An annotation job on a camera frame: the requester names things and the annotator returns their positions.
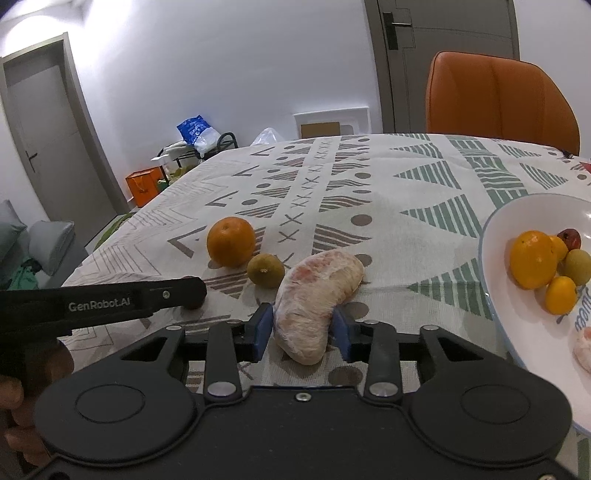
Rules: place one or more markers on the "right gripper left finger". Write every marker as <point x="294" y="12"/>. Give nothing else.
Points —
<point x="229" y="344"/>

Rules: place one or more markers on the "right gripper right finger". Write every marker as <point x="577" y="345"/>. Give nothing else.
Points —
<point x="374" y="343"/>

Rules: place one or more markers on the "green yellow small citrus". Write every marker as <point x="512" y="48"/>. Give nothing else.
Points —
<point x="265" y="270"/>

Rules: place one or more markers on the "peeled pomelo segment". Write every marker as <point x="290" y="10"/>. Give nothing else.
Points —
<point x="582" y="349"/>
<point x="306" y="298"/>

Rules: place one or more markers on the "large orange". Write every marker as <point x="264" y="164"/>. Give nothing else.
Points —
<point x="231" y="242"/>

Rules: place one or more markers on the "medium orange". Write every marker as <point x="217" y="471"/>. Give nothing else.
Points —
<point x="533" y="261"/>

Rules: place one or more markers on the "small yellow kumquat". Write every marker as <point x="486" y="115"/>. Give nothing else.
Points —
<point x="560" y="296"/>

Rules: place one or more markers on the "small orange kumquat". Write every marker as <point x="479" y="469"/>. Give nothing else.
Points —
<point x="559" y="248"/>

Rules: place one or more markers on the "yellow green small fruit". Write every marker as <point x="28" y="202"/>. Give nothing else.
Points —
<point x="577" y="266"/>

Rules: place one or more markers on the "small red fruit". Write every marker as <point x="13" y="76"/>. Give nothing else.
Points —
<point x="571" y="238"/>

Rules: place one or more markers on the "left hand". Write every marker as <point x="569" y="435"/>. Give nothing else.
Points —
<point x="41" y="364"/>

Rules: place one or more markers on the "grey sofa cushion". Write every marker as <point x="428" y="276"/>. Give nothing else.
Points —
<point x="49" y="242"/>
<point x="14" y="240"/>

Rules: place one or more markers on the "patterned white tablecloth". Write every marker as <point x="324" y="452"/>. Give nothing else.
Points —
<point x="410" y="207"/>

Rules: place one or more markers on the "white ceramic plate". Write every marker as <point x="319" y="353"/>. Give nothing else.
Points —
<point x="539" y="341"/>

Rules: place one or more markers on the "orange box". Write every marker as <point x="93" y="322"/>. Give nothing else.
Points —
<point x="145" y="185"/>

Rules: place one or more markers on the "grey side door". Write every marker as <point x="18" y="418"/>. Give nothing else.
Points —
<point x="56" y="139"/>

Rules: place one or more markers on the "black metal rack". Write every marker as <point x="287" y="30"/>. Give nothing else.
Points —
<point x="178" y="158"/>

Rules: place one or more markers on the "clear plastic bag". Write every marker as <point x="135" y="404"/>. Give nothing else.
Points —
<point x="268" y="136"/>

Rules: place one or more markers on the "blue white plastic bag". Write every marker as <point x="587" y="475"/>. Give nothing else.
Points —
<point x="197" y="132"/>

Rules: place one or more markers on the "white foam packaging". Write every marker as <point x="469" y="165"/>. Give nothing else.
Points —
<point x="346" y="121"/>

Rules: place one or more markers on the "orange leather chair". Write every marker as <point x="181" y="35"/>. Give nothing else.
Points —
<point x="494" y="97"/>

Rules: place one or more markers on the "grey door with handle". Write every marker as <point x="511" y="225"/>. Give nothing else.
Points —
<point x="419" y="44"/>

